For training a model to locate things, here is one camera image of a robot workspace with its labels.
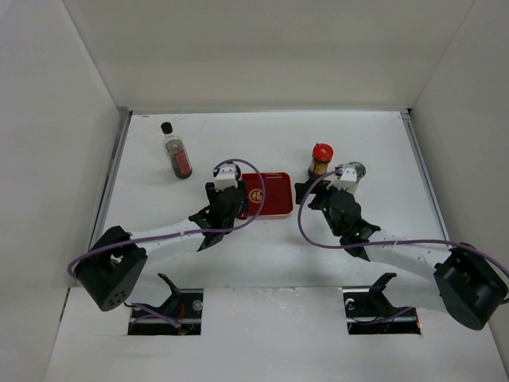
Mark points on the red lid sauce jar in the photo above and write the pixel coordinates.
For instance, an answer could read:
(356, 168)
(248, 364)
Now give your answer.
(322, 155)

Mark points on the white bottle black cap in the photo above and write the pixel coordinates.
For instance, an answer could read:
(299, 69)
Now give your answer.
(238, 173)

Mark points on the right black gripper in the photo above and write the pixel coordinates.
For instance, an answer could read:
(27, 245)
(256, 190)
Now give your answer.
(320, 189)

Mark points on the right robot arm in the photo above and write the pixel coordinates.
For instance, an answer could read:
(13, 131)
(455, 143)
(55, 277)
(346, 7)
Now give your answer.
(470, 283)

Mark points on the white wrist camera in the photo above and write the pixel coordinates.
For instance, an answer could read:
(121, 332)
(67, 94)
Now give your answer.
(225, 176)
(345, 178)

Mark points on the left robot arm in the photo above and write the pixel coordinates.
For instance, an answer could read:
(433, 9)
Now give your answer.
(133, 267)

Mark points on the red rectangular tray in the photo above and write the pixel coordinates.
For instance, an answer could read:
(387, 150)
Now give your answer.
(278, 196)

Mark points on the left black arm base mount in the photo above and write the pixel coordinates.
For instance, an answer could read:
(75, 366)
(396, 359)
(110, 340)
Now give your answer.
(179, 315)

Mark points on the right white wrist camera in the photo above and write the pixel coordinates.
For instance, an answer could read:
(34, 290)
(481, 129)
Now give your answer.
(345, 178)

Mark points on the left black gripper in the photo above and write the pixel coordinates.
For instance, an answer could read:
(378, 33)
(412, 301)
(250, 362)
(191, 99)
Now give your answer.
(212, 192)

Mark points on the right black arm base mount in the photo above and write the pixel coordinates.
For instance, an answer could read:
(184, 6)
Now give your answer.
(369, 312)

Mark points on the dark sauce glass bottle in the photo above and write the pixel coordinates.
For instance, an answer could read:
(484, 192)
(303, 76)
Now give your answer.
(176, 152)

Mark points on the silver lid jar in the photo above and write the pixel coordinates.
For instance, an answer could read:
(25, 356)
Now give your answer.
(359, 168)

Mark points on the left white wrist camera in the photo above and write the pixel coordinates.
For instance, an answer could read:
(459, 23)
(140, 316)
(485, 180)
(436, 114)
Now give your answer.
(225, 176)

